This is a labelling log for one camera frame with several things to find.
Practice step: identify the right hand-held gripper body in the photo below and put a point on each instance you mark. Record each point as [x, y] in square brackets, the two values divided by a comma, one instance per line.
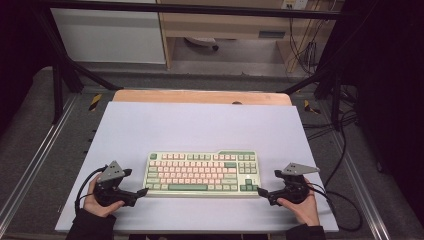
[295, 186]

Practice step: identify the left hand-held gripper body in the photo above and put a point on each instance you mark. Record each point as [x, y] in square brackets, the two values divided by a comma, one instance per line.
[111, 173]

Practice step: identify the cream pink green keyboard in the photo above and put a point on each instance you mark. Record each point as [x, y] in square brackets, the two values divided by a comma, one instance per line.
[200, 173]

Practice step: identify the person's right hand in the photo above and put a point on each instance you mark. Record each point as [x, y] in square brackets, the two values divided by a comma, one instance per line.
[306, 211]

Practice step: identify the person's left hand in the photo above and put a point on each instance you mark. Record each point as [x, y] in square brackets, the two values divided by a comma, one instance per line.
[98, 209]

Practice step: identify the yellow black tape strip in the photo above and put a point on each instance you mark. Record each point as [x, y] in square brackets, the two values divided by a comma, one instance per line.
[95, 102]
[310, 107]

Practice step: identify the white table board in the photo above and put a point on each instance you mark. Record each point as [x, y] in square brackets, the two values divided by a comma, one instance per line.
[200, 126]

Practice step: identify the wooden table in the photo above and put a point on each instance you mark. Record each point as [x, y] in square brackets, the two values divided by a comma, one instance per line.
[186, 96]

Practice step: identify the white cabinet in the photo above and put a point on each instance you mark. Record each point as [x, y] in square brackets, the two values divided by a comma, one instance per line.
[110, 36]

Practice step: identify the office chair base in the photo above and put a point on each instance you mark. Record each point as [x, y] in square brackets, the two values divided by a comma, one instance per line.
[201, 41]

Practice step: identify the light wooden desk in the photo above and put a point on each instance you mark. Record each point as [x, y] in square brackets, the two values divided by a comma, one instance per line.
[216, 25]

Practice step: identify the aluminium floor rail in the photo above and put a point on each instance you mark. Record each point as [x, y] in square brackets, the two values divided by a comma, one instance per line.
[360, 186]
[36, 160]

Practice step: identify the white wall socket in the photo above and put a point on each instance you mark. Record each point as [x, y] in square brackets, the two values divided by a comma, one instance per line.
[295, 4]

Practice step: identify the black metal frame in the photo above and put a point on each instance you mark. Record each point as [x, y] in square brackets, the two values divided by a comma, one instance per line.
[200, 9]

